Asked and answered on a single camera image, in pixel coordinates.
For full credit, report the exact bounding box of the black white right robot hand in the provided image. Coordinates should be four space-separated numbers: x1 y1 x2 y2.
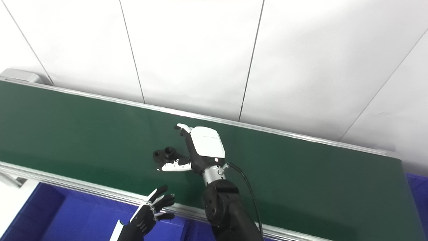
157 123 226 175

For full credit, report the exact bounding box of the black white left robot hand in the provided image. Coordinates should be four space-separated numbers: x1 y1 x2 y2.
109 185 175 241

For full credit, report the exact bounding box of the black metal bracket part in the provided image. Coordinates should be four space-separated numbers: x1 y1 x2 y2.
153 146 188 165

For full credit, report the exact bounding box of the blue plastic bin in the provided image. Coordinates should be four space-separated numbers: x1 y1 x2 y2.
406 173 428 241
183 218 214 241
0 182 186 241

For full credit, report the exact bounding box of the green conveyor belt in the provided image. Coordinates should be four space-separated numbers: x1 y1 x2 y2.
0 69 428 241
0 80 426 241

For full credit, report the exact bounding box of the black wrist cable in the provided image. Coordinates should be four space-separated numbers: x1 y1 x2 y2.
222 162 263 235

